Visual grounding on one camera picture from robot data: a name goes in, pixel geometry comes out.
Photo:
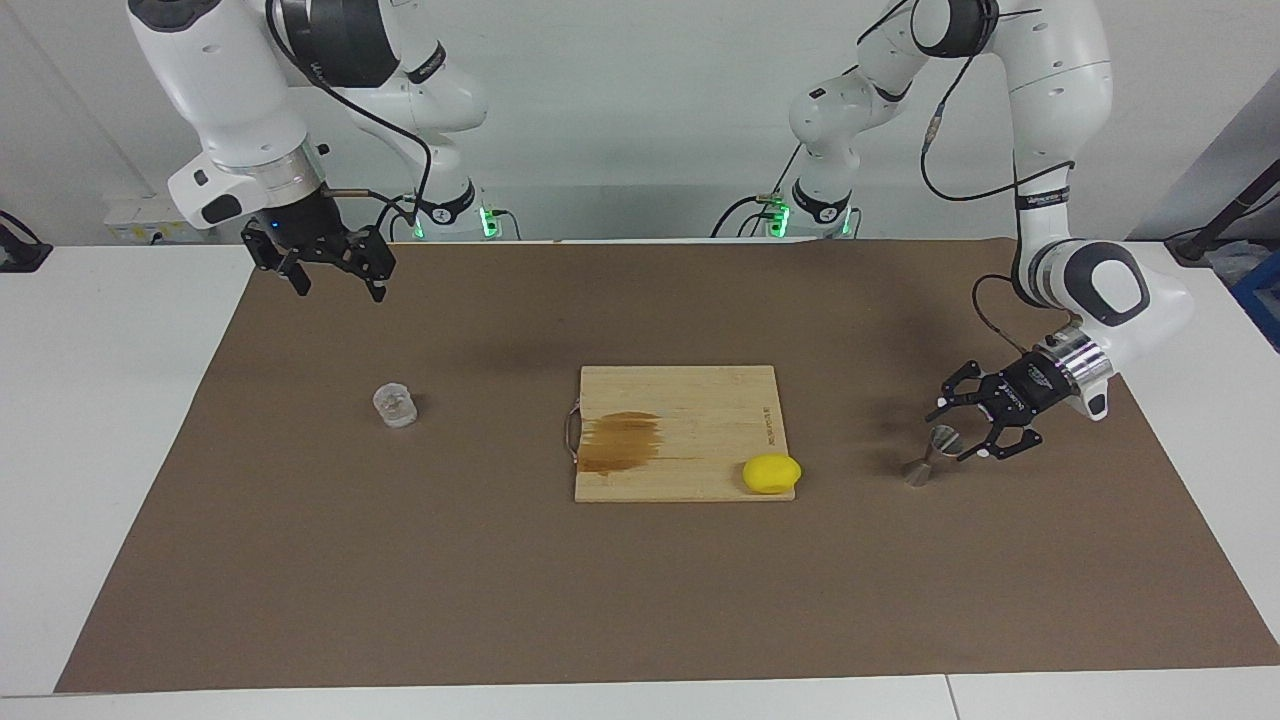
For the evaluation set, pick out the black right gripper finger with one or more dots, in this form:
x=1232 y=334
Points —
x=268 y=252
x=370 y=255

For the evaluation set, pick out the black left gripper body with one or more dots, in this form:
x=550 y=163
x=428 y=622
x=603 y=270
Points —
x=1028 y=392

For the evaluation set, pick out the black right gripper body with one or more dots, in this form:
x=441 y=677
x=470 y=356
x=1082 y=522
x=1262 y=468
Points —
x=305 y=222

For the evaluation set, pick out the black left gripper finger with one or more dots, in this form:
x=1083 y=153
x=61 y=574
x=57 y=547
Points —
x=1015 y=442
x=970 y=385

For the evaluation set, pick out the steel jigger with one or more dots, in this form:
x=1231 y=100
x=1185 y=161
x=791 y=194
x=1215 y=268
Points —
x=918 y=472

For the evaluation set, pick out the small clear glass cup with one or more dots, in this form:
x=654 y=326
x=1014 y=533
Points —
x=395 y=408

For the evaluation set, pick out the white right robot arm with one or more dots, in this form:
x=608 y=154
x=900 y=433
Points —
x=230 y=70

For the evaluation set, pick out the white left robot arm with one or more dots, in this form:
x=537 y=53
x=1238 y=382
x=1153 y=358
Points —
x=1060 y=90

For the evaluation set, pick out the white socket box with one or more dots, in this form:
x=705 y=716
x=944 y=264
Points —
x=140 y=222

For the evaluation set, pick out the yellow lemon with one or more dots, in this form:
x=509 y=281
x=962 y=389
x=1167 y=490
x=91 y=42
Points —
x=771 y=474

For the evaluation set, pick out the black stand pole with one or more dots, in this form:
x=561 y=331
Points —
x=1200 y=245

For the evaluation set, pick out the wooden cutting board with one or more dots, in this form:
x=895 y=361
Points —
x=690 y=400

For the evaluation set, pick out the brown table mat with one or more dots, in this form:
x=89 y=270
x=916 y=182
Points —
x=400 y=560

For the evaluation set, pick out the black clamp mount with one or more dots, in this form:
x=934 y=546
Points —
x=18 y=252

